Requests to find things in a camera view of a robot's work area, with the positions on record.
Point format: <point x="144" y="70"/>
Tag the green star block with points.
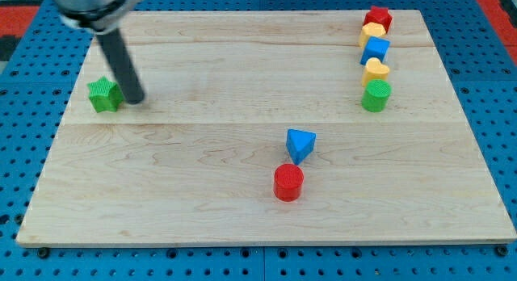
<point x="104" y="95"/>

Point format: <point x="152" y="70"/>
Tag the red star block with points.
<point x="380" y="15"/>

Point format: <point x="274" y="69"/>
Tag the blue cube block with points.
<point x="375" y="47"/>

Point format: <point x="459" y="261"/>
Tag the yellow hexagon block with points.
<point x="368" y="30"/>

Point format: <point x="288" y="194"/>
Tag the yellow heart block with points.
<point x="374" y="69"/>

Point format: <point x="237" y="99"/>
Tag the light wooden board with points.
<point x="193" y="165"/>

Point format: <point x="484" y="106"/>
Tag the blue triangle block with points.
<point x="300" y="144"/>

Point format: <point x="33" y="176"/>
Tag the red cylinder block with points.
<point x="288" y="182"/>

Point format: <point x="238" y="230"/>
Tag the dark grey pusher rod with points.
<point x="118" y="59"/>

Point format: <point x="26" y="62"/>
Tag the green cylinder block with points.
<point x="376" y="95"/>

